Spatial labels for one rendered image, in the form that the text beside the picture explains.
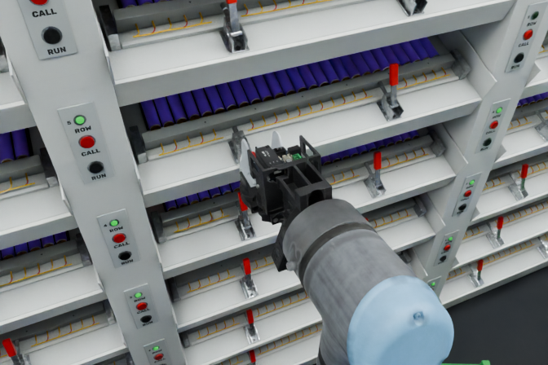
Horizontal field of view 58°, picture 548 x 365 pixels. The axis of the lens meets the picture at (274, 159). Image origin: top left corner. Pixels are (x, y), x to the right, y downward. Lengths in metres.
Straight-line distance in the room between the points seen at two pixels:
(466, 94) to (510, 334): 0.97
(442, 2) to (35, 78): 0.56
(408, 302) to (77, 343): 0.75
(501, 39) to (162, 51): 0.54
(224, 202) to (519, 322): 1.14
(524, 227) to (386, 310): 1.17
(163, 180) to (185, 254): 0.19
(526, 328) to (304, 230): 1.35
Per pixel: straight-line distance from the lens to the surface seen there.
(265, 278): 1.06
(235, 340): 1.21
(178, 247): 0.89
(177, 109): 0.78
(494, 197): 1.32
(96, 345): 1.05
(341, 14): 0.72
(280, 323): 1.23
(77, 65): 0.60
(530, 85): 1.04
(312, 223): 0.48
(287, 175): 0.55
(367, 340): 0.41
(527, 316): 1.80
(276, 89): 0.82
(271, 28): 0.68
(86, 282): 0.89
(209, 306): 1.04
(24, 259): 0.90
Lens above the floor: 1.40
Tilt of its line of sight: 42 degrees down
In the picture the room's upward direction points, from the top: straight up
